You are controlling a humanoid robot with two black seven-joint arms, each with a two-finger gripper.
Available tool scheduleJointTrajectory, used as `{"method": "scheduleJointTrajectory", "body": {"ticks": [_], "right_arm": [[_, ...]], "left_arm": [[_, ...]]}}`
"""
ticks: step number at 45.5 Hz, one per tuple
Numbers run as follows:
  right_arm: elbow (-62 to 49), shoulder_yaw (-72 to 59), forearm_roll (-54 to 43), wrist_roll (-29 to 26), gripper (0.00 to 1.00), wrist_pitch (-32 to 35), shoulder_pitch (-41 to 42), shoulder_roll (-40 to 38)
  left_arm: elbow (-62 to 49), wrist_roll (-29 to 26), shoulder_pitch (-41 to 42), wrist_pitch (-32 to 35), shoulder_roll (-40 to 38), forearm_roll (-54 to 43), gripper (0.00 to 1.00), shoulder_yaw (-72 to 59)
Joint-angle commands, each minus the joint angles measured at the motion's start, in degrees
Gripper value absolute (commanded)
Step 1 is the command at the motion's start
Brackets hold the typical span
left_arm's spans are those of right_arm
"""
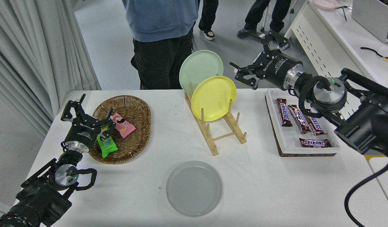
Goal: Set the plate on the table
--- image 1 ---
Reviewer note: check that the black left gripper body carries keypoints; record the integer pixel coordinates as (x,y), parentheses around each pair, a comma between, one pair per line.
(83,132)

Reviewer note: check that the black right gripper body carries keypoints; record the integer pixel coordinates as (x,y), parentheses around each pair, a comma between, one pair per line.
(277,71)

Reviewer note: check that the grey plate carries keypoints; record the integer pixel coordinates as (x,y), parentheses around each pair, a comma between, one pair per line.
(194,189)

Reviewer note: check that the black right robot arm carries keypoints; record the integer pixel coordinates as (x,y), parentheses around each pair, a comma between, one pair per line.
(367,123)

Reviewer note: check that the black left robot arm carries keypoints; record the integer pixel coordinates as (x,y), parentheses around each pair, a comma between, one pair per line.
(39,195)

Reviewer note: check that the yellow plate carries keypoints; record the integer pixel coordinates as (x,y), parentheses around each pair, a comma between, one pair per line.
(213,94)

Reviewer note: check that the pale green plate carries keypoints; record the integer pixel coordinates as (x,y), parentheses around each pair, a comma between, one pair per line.
(197,67)

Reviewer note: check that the pink plate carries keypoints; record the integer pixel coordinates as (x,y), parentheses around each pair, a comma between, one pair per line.
(326,4)

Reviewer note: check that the wooden plate rack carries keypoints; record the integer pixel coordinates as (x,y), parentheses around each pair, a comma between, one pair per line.
(209,139)

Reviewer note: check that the pink snack packet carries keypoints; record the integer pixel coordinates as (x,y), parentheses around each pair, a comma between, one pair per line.
(126,129)

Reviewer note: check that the green snack packet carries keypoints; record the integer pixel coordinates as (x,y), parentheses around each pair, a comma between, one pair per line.
(108,147)

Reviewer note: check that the person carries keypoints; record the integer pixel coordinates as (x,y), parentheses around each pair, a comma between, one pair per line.
(276,12)
(208,15)
(162,22)

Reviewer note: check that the brown wicker basket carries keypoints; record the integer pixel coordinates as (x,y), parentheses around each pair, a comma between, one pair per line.
(135,145)

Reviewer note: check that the brown Snickers bar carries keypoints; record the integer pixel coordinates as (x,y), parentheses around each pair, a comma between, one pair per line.
(284,113)
(315,143)
(316,127)
(299,121)

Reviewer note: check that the white desk with slotted panel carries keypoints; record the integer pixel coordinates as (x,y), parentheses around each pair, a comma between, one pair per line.
(339,41)

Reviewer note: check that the white foam tray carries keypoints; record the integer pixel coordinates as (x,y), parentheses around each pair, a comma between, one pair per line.
(291,138)

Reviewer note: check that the white pleated curtain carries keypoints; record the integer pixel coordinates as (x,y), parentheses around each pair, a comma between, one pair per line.
(23,47)

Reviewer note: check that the silver laptop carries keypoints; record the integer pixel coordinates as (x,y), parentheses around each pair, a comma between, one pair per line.
(372,15)

